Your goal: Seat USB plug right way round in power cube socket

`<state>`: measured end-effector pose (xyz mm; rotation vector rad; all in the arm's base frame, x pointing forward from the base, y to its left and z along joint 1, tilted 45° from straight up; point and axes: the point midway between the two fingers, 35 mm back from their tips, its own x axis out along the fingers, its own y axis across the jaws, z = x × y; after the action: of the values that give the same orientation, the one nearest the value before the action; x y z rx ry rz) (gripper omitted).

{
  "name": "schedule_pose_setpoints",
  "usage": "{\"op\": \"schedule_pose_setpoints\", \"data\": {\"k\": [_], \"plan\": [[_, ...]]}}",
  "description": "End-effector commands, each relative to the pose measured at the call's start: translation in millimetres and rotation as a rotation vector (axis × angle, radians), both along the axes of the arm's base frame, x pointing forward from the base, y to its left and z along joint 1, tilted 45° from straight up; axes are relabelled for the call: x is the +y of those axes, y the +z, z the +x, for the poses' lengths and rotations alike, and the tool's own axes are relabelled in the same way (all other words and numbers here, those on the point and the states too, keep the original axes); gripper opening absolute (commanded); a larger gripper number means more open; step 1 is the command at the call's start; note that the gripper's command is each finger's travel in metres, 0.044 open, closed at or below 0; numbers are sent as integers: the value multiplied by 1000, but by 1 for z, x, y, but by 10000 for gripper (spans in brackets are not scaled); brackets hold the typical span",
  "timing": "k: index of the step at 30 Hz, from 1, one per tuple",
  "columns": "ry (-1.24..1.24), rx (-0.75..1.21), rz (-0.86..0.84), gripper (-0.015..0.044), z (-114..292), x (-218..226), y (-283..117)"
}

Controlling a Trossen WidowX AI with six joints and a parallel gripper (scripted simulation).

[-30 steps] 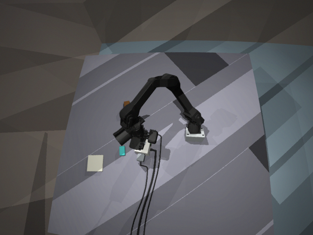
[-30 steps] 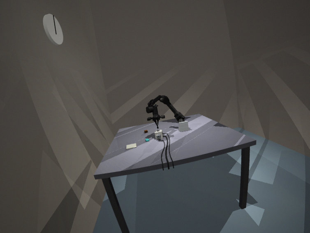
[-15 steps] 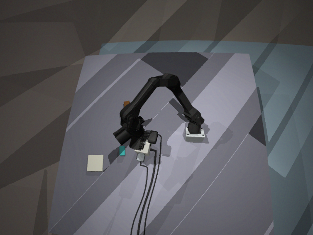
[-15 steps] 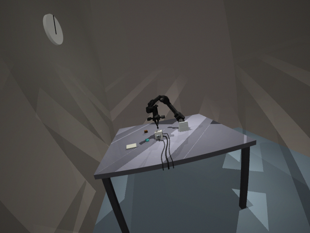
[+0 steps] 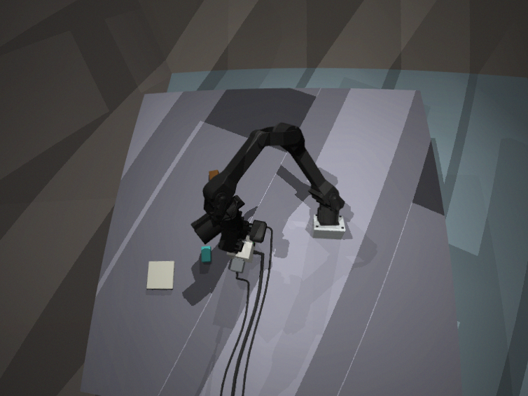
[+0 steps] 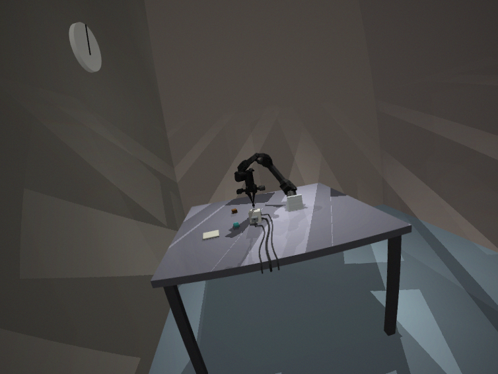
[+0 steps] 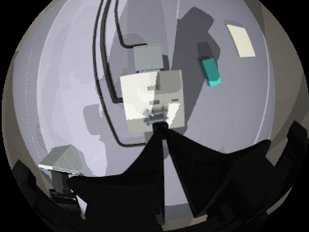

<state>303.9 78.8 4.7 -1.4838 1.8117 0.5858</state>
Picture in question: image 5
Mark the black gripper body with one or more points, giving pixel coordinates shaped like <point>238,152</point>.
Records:
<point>256,232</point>

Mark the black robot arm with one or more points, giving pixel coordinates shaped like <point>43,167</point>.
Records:
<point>222,206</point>

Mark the teal rectangular block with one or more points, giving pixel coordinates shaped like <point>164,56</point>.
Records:
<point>206,253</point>

